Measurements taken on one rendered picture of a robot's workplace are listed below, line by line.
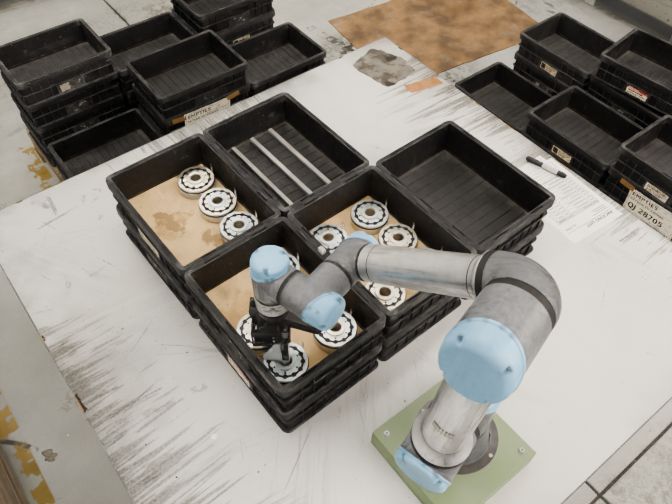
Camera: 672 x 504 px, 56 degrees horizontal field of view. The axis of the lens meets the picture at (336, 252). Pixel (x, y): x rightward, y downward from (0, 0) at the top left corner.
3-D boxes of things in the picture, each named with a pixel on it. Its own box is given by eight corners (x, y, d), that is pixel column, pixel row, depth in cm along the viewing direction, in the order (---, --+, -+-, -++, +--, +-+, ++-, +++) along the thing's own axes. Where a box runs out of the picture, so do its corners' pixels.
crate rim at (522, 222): (556, 203, 169) (558, 197, 167) (479, 259, 157) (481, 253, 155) (448, 124, 187) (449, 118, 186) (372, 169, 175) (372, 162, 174)
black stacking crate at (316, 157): (369, 193, 183) (371, 164, 174) (286, 242, 171) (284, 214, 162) (286, 121, 202) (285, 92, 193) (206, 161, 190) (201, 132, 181)
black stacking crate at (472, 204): (545, 226, 176) (557, 198, 167) (471, 281, 164) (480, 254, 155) (443, 149, 195) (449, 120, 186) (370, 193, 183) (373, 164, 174)
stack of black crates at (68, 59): (108, 100, 309) (81, 16, 274) (137, 134, 295) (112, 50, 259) (28, 134, 294) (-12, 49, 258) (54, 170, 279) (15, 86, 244)
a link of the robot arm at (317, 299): (359, 279, 118) (312, 250, 122) (322, 318, 112) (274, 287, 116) (357, 303, 124) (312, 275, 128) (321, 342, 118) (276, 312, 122)
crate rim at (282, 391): (388, 324, 145) (389, 318, 143) (282, 401, 133) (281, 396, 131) (284, 220, 163) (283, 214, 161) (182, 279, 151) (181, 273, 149)
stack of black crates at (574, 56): (604, 111, 312) (631, 51, 285) (565, 135, 300) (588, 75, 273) (541, 71, 331) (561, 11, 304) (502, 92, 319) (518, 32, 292)
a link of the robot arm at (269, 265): (273, 283, 115) (238, 260, 118) (277, 316, 123) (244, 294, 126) (301, 256, 119) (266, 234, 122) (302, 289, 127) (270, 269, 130)
